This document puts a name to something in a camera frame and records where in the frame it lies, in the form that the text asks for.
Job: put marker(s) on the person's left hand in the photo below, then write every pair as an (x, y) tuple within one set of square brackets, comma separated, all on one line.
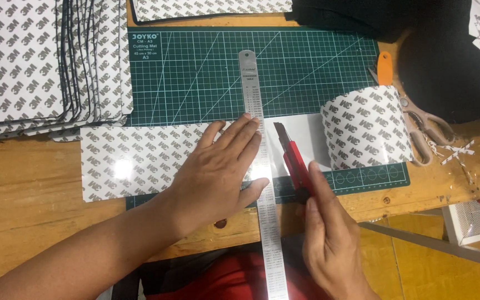
[(213, 183)]

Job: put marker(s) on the person's right hand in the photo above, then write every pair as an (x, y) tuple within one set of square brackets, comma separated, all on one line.
[(336, 246)]

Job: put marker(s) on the curled printed adhesive sheet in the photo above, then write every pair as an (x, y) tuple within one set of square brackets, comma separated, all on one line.
[(140, 162)]

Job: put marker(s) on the red utility knife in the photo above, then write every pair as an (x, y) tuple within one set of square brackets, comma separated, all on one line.
[(293, 160)]

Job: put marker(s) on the long steel ruler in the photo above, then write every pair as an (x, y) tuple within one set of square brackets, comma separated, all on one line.
[(250, 87)]

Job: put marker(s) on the person's red and black clothing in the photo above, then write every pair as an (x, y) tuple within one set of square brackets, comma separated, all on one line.
[(231, 275)]

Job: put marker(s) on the grey metal bar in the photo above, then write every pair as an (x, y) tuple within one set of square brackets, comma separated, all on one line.
[(431, 243)]

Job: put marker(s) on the green cutting mat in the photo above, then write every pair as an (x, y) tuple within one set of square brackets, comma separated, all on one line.
[(206, 75)]

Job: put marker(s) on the white framed box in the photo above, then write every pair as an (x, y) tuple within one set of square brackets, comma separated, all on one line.
[(479, 221)]

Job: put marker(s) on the heap of paper scraps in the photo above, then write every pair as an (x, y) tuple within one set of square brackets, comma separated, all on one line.
[(456, 152)]

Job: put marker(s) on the flat printed foam sheet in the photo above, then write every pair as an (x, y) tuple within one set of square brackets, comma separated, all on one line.
[(206, 8)]

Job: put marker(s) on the heap of black foam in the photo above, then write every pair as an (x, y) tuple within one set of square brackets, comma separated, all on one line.
[(440, 54)]

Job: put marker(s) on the stack of printed foam sheets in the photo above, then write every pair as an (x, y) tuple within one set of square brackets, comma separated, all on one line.
[(27, 62)]

